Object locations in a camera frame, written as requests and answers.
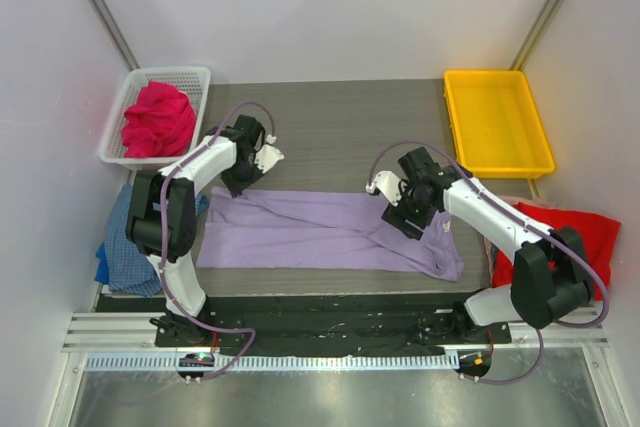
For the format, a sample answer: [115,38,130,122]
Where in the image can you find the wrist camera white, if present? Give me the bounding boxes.
[254,134,284,174]
[365,170,402,206]

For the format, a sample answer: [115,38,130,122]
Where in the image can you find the peach folded shirt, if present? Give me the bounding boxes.
[483,195,558,275]

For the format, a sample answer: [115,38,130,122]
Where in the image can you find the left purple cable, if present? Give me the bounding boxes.
[154,100,277,382]

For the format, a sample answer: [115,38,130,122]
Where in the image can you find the blue checkered shirt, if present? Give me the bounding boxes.
[94,181,210,298]

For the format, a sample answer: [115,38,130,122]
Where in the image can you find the white slotted cable duct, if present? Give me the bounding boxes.
[85,351,459,372]

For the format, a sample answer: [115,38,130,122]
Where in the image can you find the white plastic basket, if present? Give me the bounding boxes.
[98,66,211,171]

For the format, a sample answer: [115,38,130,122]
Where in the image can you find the red folded shirt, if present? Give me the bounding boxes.
[490,203,621,287]

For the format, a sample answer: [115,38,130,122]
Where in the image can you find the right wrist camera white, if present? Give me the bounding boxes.
[365,170,402,206]

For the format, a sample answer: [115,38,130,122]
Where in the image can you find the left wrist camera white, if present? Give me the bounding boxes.
[254,134,284,174]

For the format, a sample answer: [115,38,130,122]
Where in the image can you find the yellow plastic tray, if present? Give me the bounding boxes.
[443,70,556,179]

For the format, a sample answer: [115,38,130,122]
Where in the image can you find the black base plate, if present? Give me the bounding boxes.
[154,293,511,357]

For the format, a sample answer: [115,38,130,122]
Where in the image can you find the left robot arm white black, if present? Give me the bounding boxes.
[125,115,266,346]

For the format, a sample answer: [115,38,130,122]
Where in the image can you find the purple t shirt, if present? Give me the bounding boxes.
[197,187,464,282]

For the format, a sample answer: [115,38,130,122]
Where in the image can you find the pink crumpled shirt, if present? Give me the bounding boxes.
[121,81,196,159]

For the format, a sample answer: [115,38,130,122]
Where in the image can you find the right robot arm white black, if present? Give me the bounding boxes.
[366,146,600,342]

